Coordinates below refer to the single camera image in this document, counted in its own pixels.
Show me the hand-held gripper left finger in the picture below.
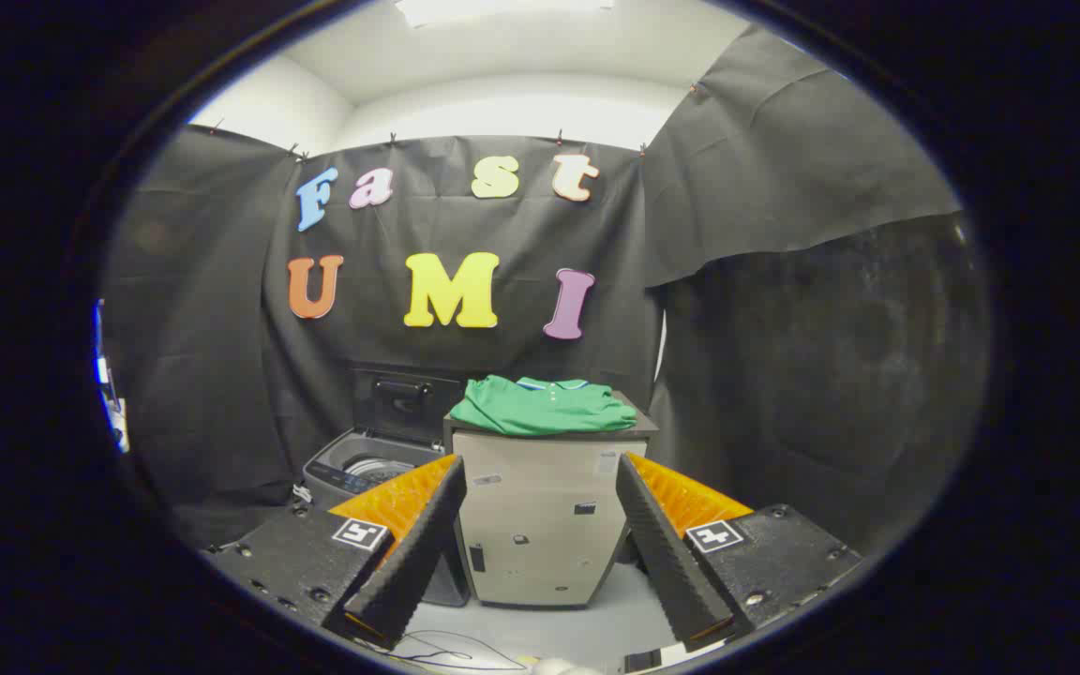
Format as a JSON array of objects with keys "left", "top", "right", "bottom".
[{"left": 205, "top": 455, "right": 468, "bottom": 651}]

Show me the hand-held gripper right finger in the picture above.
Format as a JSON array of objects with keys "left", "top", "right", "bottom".
[{"left": 615, "top": 453, "right": 864, "bottom": 653}]

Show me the grey washing machine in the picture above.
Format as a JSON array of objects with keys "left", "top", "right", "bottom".
[{"left": 304, "top": 428, "right": 471, "bottom": 608}]

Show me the green polo shirt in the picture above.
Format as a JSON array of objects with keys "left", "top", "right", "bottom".
[{"left": 449, "top": 375, "right": 638, "bottom": 438}]

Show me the beige cabinet with dark top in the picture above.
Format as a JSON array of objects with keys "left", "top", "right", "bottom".
[{"left": 443, "top": 392, "right": 660, "bottom": 608}]

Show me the blue and white object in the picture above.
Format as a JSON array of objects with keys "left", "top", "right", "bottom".
[{"left": 93, "top": 300, "right": 130, "bottom": 454}]

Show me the ceiling light panel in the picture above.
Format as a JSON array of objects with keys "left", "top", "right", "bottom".
[{"left": 395, "top": 0, "right": 616, "bottom": 27}]

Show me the thin black floor cable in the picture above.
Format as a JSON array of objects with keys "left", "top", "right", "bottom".
[{"left": 352, "top": 630, "right": 532, "bottom": 672}]

